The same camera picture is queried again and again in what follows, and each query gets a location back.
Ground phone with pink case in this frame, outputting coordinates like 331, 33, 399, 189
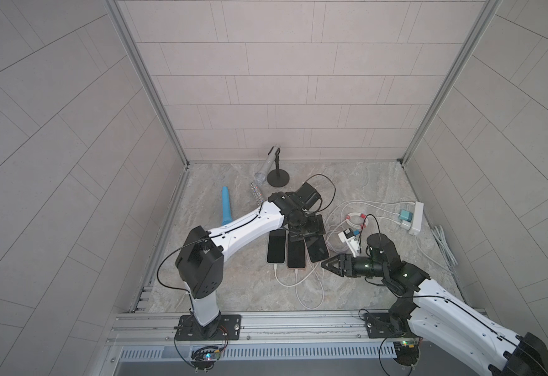
287, 234, 306, 269

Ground phone with grey case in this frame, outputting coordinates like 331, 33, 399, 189
266, 229, 287, 264

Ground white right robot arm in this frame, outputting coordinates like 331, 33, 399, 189
321, 233, 548, 375

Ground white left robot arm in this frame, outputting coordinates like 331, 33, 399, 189
175, 192, 325, 329

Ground black microphone stand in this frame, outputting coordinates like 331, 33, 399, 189
267, 148, 290, 188

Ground glittery silver microphone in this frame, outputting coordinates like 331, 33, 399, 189
250, 181, 265, 205

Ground white silver microphone in stand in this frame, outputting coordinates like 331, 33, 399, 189
254, 144, 280, 186

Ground blue microphone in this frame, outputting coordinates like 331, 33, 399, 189
222, 186, 233, 226

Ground teal charger plug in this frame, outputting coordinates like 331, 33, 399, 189
399, 209, 414, 222

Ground white power strip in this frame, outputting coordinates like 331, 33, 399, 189
408, 201, 424, 236

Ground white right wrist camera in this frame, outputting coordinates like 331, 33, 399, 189
338, 229, 361, 258

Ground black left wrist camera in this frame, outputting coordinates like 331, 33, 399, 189
294, 183, 322, 211

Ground coiled white cable red ties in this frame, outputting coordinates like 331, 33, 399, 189
325, 199, 414, 252

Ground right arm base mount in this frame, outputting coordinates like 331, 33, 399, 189
358, 309, 407, 339

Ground aluminium front rail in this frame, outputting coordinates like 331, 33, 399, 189
94, 310, 427, 374

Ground white power strip cord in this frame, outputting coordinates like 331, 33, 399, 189
417, 224, 459, 271

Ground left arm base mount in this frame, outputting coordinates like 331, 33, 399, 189
175, 314, 242, 341

